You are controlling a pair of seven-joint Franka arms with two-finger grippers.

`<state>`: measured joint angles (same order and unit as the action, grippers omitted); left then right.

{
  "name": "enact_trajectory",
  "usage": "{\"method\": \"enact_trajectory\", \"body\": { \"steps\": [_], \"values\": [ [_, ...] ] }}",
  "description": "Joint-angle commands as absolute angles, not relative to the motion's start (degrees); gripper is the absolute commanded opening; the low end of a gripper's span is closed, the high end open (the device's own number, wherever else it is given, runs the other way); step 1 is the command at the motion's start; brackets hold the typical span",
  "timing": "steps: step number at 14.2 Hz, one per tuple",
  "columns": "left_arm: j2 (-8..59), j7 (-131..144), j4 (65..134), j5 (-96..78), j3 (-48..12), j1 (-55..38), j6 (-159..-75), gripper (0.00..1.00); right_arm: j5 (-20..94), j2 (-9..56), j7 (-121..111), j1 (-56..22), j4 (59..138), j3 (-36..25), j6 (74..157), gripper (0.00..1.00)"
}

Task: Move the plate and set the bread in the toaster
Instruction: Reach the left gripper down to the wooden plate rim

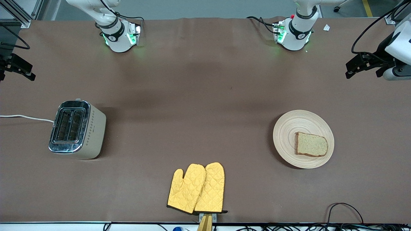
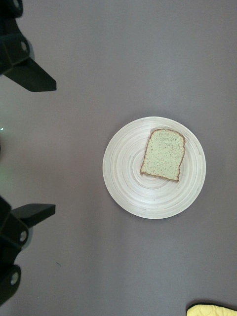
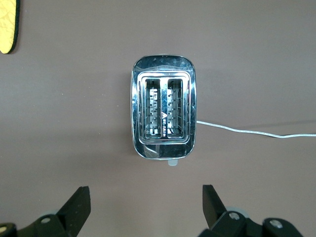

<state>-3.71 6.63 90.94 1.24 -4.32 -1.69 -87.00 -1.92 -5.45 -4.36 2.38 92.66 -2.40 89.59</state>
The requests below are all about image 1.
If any brown bread slice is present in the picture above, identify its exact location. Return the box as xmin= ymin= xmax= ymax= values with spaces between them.
xmin=294 ymin=132 xmax=329 ymax=158

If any round wooden plate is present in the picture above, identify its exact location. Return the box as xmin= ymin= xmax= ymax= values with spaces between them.
xmin=273 ymin=110 xmax=335 ymax=169

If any beige chrome two-slot toaster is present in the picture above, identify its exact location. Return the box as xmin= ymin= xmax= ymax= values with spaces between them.
xmin=48 ymin=98 xmax=107 ymax=160

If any brown table cover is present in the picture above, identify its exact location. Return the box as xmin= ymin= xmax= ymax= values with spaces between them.
xmin=0 ymin=17 xmax=411 ymax=224

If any yellow quilted oven mitt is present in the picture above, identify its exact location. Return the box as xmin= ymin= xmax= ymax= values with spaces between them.
xmin=167 ymin=164 xmax=206 ymax=215
xmin=194 ymin=162 xmax=228 ymax=214

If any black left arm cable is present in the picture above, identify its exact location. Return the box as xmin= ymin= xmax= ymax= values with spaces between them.
xmin=351 ymin=0 xmax=409 ymax=55

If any white toaster power cable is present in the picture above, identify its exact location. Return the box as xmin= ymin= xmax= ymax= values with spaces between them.
xmin=0 ymin=114 xmax=55 ymax=123

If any aluminium frame profile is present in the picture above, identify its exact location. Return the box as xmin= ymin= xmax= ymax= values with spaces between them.
xmin=0 ymin=0 xmax=44 ymax=29

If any black arm base cable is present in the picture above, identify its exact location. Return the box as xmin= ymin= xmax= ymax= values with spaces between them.
xmin=246 ymin=16 xmax=278 ymax=34

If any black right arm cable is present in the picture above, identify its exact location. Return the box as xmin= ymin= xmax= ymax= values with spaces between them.
xmin=99 ymin=0 xmax=145 ymax=22

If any black looped cable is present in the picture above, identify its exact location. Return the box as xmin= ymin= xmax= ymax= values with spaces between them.
xmin=326 ymin=202 xmax=365 ymax=225

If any black cable bundle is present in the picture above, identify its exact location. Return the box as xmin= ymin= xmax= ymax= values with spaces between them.
xmin=238 ymin=223 xmax=411 ymax=231

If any small metal bracket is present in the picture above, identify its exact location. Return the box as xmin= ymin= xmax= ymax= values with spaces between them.
xmin=198 ymin=212 xmax=217 ymax=223

